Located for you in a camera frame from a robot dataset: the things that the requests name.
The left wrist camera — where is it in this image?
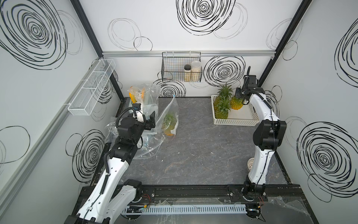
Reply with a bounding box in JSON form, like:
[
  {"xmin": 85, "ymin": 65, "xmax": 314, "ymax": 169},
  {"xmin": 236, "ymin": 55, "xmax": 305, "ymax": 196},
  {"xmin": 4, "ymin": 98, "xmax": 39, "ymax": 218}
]
[{"xmin": 132, "ymin": 103, "xmax": 145, "ymax": 123}]

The white-lid spice jar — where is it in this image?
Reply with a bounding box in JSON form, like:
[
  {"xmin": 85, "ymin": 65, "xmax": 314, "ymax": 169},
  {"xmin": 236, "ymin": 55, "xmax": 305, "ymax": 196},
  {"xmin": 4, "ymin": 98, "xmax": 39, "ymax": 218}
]
[{"xmin": 191, "ymin": 60, "xmax": 202, "ymax": 82}]

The white round sink strainer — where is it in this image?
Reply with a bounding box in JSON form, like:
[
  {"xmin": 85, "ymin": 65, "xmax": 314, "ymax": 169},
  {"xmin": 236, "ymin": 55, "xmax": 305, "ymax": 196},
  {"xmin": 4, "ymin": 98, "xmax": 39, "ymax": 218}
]
[{"xmin": 247, "ymin": 157, "xmax": 254, "ymax": 172}]

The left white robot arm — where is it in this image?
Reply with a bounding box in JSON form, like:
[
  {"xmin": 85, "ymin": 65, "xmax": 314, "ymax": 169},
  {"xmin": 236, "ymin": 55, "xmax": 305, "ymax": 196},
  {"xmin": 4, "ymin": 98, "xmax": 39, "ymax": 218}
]
[{"xmin": 65, "ymin": 103, "xmax": 156, "ymax": 224}]

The cream perforated plastic basket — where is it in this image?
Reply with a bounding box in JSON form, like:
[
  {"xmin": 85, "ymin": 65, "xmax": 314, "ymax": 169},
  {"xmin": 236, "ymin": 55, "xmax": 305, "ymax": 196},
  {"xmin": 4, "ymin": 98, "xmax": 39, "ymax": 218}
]
[{"xmin": 211, "ymin": 95, "xmax": 260, "ymax": 127}]

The mint green toaster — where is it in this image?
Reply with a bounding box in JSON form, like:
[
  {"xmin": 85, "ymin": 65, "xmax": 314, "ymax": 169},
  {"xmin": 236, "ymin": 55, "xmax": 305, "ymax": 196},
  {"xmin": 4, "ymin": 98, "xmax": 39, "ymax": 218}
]
[{"xmin": 129, "ymin": 92, "xmax": 153, "ymax": 112}]

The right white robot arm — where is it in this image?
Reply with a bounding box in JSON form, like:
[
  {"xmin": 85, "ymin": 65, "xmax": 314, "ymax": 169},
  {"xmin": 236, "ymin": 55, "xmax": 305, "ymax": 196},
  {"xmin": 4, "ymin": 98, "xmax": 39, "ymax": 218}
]
[{"xmin": 235, "ymin": 67, "xmax": 287, "ymax": 202}]

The left yellow toast slice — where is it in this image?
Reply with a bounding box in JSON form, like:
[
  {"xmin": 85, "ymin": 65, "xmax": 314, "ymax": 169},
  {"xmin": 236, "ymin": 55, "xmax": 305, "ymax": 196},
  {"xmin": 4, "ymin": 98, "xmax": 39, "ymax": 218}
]
[{"xmin": 129, "ymin": 86, "xmax": 137, "ymax": 104}]

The yellow toast slice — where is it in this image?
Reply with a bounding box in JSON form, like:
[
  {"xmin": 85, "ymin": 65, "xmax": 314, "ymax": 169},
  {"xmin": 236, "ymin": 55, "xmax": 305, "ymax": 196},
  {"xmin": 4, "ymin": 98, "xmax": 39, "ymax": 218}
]
[
  {"xmin": 140, "ymin": 88, "xmax": 146, "ymax": 103},
  {"xmin": 129, "ymin": 86, "xmax": 137, "ymax": 104}
]

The right yellow toast slice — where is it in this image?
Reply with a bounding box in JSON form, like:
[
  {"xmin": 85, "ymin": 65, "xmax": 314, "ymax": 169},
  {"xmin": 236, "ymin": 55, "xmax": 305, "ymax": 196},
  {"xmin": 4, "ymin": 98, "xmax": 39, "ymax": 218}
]
[{"xmin": 140, "ymin": 88, "xmax": 146, "ymax": 103}]

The white mesh wall shelf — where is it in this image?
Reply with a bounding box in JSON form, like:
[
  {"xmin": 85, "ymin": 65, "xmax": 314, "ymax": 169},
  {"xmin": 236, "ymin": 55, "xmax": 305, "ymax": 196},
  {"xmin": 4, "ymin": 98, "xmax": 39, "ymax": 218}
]
[{"xmin": 68, "ymin": 58, "xmax": 116, "ymax": 116}]

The dark-lid spice jar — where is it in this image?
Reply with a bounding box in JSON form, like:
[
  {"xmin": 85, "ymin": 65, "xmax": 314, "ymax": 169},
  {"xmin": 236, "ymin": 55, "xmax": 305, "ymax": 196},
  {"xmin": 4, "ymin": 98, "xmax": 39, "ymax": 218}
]
[{"xmin": 184, "ymin": 64, "xmax": 191, "ymax": 82}]

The black wire wall basket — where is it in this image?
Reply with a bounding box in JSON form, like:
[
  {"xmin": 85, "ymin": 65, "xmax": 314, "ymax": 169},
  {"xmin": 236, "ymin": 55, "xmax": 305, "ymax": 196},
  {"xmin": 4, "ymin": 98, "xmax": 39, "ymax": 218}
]
[{"xmin": 161, "ymin": 51, "xmax": 202, "ymax": 82}]

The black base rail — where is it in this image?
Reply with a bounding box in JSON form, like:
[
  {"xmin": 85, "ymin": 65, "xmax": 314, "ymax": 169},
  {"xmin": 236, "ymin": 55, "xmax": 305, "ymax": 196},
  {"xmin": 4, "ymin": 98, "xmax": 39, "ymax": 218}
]
[{"xmin": 137, "ymin": 184, "xmax": 305, "ymax": 203}]

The grey slotted cable duct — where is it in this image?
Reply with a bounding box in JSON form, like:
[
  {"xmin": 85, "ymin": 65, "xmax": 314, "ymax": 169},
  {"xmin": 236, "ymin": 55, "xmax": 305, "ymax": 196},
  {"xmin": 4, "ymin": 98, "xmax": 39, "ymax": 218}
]
[{"xmin": 122, "ymin": 204, "xmax": 247, "ymax": 216}]

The clear zip-top bag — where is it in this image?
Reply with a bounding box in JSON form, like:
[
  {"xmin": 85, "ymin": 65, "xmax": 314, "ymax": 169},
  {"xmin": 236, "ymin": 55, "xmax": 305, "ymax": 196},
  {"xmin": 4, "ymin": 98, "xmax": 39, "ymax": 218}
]
[
  {"xmin": 156, "ymin": 96, "xmax": 179, "ymax": 139},
  {"xmin": 128, "ymin": 83, "xmax": 160, "ymax": 122},
  {"xmin": 105, "ymin": 117, "xmax": 164, "ymax": 160}
]

